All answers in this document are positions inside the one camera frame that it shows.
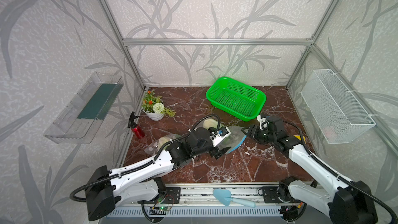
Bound blue-zip clear bag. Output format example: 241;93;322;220
198;116;248;155

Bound chinese cabbage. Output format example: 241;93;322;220
199;117;218;130

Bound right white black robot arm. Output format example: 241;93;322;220
241;115;398;224

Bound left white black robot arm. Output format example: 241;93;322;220
69;114;231;222

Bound dotted clear bag with lettuce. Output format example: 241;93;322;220
144;134;180;156

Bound yellow spatula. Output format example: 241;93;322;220
294;135;306;143

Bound green plastic basket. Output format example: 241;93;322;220
206;77;266;122

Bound white pot artificial flowers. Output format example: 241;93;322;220
142;90;176;121

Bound red spray bottle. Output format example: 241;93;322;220
127;112;145;139

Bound green circuit board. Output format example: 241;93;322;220
150;205;173;215

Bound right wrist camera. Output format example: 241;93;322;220
257;114;268;130

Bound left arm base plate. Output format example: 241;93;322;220
156;187;181;204

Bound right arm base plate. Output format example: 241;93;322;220
257;186;302;205

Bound white wire mesh basket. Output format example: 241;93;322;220
301;69;376;144

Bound clear acrylic wall shelf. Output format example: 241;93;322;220
44;72;124;144

